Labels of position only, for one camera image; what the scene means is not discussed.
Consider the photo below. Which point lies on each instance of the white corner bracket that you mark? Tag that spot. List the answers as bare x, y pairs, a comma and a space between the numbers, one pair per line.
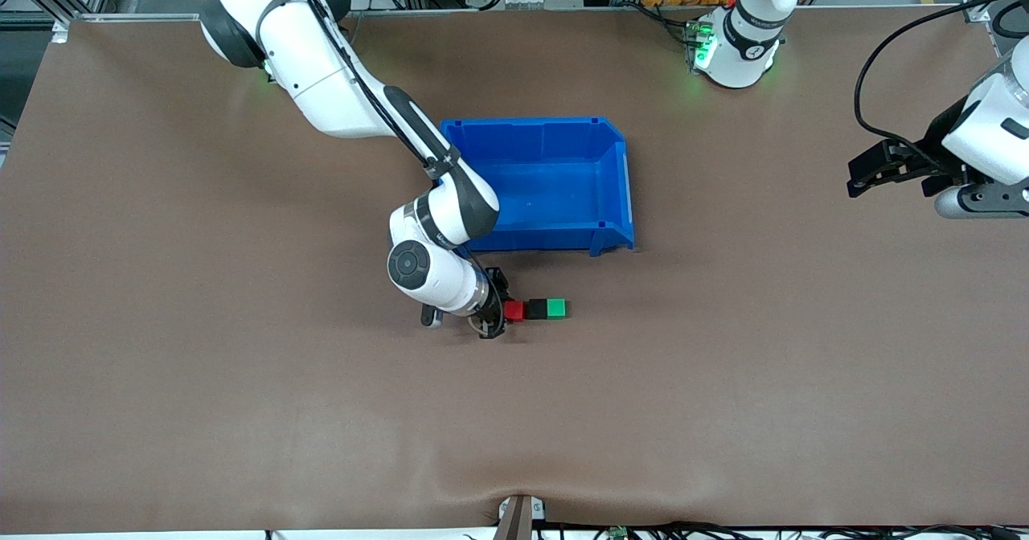
979, 15
60, 32

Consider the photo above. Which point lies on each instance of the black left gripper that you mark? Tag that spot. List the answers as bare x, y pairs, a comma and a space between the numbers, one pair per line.
937, 143

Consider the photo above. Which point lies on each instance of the small red cube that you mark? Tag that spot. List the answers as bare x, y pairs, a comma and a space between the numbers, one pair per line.
514, 311

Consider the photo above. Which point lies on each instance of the small black cube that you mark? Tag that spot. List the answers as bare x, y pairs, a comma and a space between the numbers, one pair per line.
536, 310

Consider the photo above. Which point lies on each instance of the metal clamp bracket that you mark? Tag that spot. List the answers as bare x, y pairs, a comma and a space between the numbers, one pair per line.
518, 520

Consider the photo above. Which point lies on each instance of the brown table mat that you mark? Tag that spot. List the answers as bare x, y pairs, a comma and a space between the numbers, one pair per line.
321, 443

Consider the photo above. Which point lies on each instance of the blue plastic storage bin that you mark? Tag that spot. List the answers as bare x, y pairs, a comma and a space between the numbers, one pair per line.
555, 186

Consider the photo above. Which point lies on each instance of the small green cube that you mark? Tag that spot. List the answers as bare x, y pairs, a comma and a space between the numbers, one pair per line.
556, 308

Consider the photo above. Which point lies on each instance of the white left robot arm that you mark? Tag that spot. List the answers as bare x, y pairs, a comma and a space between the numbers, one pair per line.
739, 50

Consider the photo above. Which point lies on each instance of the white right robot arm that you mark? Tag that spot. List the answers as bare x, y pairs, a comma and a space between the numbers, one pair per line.
321, 66

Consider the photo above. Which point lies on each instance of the small green circuit board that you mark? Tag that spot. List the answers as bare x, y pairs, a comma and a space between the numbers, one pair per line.
618, 533

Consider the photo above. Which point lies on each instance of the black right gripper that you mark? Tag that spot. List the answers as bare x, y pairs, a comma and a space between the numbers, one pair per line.
492, 302

